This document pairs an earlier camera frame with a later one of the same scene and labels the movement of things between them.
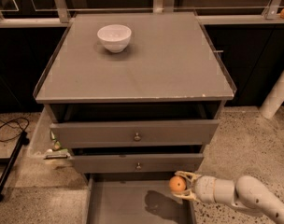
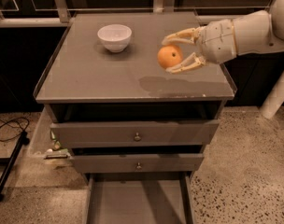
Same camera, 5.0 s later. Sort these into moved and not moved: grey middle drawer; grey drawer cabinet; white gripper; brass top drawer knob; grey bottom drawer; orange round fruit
Moved: white gripper; orange round fruit
Not moved: grey middle drawer; brass top drawer knob; grey drawer cabinet; grey bottom drawer
